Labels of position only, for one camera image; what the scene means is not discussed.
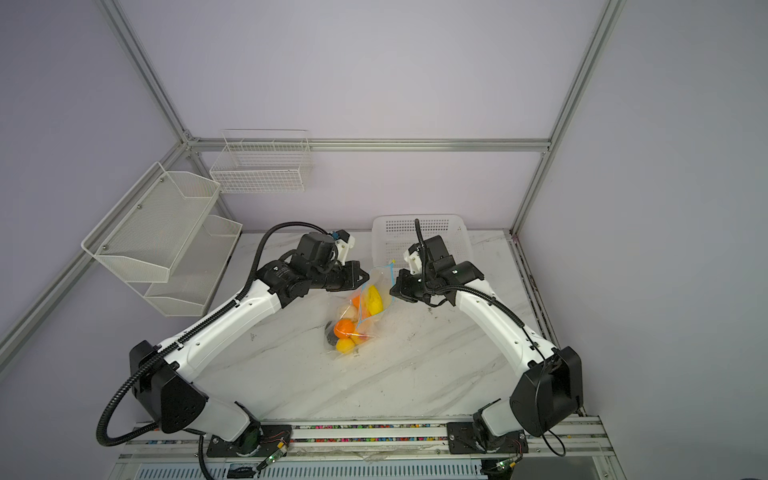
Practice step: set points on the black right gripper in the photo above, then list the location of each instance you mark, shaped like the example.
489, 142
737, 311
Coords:
400, 290

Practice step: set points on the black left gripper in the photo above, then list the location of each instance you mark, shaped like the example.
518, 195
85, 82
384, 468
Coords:
352, 268

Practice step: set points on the yellow banana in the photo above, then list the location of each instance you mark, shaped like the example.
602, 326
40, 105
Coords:
373, 301

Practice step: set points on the clear zip top bag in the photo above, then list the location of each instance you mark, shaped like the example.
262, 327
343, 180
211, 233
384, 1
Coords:
383, 277

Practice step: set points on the large orange fruit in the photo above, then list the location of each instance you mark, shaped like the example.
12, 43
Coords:
345, 329

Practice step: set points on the black avocado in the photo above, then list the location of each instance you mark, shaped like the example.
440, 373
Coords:
330, 335

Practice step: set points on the yellow pear-shaped lemon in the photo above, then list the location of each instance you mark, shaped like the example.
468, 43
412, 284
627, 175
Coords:
345, 346

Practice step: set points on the cream white pear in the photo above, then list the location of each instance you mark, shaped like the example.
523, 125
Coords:
349, 312

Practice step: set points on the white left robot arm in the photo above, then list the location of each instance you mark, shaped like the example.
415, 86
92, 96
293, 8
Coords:
163, 376

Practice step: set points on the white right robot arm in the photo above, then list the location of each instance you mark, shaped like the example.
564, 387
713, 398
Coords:
548, 380

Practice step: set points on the white mesh two-tier shelf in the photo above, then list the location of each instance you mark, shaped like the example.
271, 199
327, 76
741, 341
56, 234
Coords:
165, 241

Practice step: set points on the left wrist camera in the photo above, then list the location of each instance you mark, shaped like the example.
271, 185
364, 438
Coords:
322, 252

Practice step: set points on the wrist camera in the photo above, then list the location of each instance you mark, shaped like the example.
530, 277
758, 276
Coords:
322, 252
436, 250

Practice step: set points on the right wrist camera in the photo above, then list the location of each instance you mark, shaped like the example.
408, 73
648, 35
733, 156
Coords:
436, 250

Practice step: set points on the white wire wall basket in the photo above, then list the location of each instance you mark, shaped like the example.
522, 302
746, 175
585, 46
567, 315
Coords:
259, 161

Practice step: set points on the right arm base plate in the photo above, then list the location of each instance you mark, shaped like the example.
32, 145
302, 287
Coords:
470, 438

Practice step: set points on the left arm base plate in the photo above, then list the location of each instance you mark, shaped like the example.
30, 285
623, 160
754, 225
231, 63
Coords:
254, 442

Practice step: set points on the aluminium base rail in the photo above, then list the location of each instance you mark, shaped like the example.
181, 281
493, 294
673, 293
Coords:
420, 438

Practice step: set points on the aluminium frame post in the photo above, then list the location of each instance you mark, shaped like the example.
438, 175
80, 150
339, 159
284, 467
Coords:
607, 20

